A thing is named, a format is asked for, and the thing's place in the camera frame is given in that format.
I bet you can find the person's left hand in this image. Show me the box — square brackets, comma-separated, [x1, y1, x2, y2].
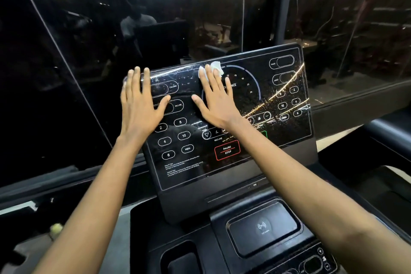
[119, 67, 172, 146]

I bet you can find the person's left forearm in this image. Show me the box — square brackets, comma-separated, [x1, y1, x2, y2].
[32, 136, 145, 274]

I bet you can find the person's right hand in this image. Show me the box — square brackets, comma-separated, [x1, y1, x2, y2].
[191, 64, 244, 133]

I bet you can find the person's right forearm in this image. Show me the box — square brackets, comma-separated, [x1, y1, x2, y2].
[231, 123, 411, 274]

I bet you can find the small white wipe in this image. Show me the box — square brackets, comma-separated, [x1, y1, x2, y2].
[204, 60, 226, 79]

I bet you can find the black standing fan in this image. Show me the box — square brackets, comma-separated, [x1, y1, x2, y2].
[273, 0, 296, 47]

